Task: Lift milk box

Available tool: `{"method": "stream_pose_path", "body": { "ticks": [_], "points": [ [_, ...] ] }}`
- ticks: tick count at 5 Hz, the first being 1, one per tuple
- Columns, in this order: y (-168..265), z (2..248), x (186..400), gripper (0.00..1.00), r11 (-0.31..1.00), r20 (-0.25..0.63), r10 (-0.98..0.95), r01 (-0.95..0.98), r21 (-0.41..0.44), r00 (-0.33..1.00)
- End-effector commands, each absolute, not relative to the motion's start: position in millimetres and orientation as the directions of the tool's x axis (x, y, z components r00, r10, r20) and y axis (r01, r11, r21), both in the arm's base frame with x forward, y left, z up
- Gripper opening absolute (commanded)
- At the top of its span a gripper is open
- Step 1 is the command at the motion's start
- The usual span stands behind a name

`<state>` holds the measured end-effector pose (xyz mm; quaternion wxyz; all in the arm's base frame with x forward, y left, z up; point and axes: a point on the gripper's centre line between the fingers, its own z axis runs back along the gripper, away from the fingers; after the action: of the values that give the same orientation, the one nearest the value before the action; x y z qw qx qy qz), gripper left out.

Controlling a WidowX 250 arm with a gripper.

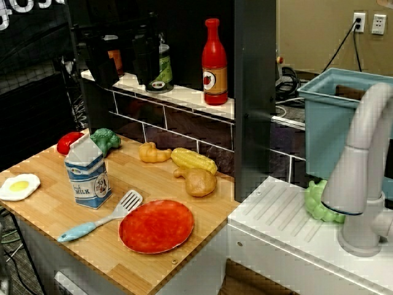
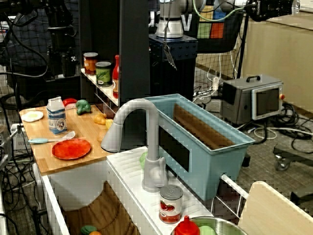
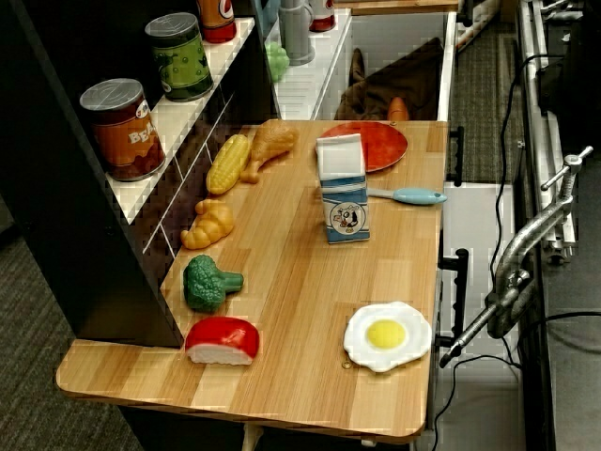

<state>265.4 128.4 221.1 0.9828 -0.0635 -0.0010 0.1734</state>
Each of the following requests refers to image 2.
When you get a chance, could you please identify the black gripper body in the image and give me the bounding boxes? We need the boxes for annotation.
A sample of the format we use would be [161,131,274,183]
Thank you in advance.
[60,46,77,77]

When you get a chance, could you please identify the white blue milk box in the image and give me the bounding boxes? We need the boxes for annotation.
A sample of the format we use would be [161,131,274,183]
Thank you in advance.
[46,96,68,135]

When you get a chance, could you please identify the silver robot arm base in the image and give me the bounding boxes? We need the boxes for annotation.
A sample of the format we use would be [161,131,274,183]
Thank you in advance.
[155,0,192,40]

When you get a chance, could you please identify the black device on arm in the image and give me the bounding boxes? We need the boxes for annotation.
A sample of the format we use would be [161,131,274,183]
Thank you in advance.
[245,0,301,23]

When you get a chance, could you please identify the white labelled power box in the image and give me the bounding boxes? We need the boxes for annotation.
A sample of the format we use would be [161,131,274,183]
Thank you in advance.
[10,123,34,150]

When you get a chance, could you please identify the gray control box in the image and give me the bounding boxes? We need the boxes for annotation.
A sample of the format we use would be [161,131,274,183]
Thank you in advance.
[220,74,284,125]

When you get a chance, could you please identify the orange label can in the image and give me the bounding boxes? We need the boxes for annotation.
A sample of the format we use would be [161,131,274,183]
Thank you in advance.
[83,52,99,76]

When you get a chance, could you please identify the green label can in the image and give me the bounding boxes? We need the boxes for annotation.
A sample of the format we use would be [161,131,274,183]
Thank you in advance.
[95,61,112,88]

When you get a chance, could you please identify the red toy pepper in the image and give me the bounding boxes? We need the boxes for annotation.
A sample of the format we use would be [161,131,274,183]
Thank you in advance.
[62,98,78,110]

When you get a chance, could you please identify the green toy broccoli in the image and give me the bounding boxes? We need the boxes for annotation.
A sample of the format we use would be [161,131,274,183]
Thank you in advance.
[75,99,92,116]

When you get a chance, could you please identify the white shelf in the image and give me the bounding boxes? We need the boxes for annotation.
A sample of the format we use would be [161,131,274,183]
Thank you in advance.
[80,68,121,118]

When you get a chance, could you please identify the tall red sauce bottle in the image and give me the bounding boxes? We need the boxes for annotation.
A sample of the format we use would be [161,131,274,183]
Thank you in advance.
[112,54,121,99]

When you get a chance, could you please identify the small white plate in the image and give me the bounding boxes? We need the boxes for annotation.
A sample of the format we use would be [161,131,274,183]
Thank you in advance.
[21,110,44,122]

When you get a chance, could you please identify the black back panel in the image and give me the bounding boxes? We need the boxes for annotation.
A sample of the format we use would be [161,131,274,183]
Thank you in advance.
[79,0,151,150]

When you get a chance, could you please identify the orange plate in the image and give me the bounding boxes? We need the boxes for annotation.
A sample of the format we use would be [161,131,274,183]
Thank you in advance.
[51,138,92,161]

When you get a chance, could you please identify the wooden counter board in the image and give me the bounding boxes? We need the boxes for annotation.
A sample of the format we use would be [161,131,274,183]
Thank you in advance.
[19,104,116,175]

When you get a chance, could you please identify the hanging metal spatula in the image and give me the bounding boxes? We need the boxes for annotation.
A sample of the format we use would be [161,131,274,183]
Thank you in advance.
[162,0,178,71]

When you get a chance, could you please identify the gray toy faucet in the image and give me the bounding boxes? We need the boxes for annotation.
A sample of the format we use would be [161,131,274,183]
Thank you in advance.
[100,98,169,193]

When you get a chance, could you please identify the light green toy vegetable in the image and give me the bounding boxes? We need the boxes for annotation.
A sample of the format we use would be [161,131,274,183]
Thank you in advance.
[139,152,149,170]

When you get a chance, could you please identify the white toy sink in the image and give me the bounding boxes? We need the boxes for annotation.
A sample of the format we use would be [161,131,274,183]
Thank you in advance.
[36,146,214,235]

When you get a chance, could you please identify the banner with coloured squares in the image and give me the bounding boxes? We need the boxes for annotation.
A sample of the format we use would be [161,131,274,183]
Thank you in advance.
[195,4,243,53]

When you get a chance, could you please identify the brown cloth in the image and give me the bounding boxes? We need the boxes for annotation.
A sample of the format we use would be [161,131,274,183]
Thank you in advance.
[63,180,140,235]

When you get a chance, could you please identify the dark green toy vegetable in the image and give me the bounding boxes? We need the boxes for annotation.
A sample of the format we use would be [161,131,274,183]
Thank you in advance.
[80,225,98,235]

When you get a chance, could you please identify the light blue plastic bin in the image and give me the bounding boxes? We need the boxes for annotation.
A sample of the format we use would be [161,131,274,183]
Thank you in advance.
[142,93,256,202]

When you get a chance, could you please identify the black stand pole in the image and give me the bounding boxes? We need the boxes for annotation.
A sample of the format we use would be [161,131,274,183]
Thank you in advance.
[236,14,250,79]

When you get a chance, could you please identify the tomato print can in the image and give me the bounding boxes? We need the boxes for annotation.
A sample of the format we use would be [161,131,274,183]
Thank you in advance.
[158,185,184,224]

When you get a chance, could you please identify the gray teach pendant screen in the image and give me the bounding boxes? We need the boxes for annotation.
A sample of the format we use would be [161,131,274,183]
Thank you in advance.
[251,84,286,121]

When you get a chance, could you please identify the red bottle cap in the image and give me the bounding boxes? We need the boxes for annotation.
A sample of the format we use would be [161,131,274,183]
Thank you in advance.
[174,215,201,235]

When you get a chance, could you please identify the beige cardboard partition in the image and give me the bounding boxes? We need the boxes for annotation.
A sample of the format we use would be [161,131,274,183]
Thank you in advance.
[240,9,313,111]

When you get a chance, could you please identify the light green toy in bowl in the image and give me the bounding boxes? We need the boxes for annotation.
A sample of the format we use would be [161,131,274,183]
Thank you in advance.
[198,225,217,235]

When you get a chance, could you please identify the metal bowl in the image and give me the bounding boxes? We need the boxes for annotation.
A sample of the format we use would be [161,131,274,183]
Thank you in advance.
[170,216,248,235]

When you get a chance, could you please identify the black wheeled cart base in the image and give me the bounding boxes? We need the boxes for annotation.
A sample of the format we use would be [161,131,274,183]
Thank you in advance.
[273,143,313,172]

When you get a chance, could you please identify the light wooden board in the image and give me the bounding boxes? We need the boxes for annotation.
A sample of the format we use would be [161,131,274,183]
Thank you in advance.
[238,181,313,235]

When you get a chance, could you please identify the spatula with light blue handle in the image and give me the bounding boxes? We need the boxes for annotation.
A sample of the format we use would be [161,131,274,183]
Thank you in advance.
[27,131,76,145]

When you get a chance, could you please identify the dark blue pedestal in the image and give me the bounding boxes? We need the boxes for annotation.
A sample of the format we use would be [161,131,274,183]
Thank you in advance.
[148,34,199,99]

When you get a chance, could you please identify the green cable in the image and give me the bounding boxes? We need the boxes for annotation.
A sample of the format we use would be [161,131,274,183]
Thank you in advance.
[192,0,246,21]

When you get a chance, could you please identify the white wire rack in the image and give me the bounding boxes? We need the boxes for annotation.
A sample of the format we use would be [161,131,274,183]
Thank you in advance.
[209,172,249,219]

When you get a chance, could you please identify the black floor cables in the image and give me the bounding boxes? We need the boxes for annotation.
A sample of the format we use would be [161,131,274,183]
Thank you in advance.
[266,102,313,153]

